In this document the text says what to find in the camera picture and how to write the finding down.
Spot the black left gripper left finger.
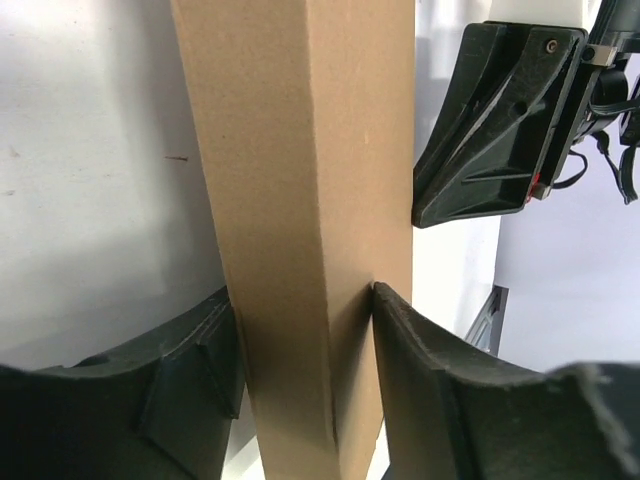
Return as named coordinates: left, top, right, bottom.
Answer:
left=1, top=289, right=244, bottom=479

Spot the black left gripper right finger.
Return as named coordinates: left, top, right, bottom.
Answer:
left=372, top=282, right=639, bottom=479

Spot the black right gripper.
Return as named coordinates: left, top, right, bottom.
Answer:
left=411, top=1, right=639, bottom=228

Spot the cardboard box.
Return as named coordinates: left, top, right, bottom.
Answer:
left=172, top=1, right=415, bottom=479

